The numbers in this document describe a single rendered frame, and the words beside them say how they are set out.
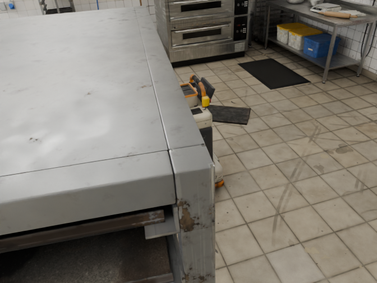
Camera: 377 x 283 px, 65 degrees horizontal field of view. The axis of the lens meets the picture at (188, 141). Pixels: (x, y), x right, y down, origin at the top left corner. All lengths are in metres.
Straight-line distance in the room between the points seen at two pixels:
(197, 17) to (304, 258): 4.05
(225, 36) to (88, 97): 5.34
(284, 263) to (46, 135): 2.21
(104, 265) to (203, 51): 5.33
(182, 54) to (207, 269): 5.25
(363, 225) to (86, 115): 2.64
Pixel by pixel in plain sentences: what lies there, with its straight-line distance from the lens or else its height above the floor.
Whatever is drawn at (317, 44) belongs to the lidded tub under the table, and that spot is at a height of 0.46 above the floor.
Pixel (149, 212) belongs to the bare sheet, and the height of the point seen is 1.77.
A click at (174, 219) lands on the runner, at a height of 1.77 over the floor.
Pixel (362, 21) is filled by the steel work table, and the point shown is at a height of 0.86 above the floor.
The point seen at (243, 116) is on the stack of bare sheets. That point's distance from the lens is 3.89.
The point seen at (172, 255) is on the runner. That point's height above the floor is 1.67.
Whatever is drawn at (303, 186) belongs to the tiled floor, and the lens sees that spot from 2.97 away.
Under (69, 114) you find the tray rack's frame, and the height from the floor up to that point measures 1.82.
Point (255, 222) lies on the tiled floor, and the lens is 2.58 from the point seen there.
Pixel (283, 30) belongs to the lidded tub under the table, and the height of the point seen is 0.46.
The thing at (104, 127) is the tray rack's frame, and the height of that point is 1.82.
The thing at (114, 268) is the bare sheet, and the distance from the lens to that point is 0.35.
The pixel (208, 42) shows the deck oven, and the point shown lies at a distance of 5.49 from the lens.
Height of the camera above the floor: 1.95
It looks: 35 degrees down
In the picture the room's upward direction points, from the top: 4 degrees counter-clockwise
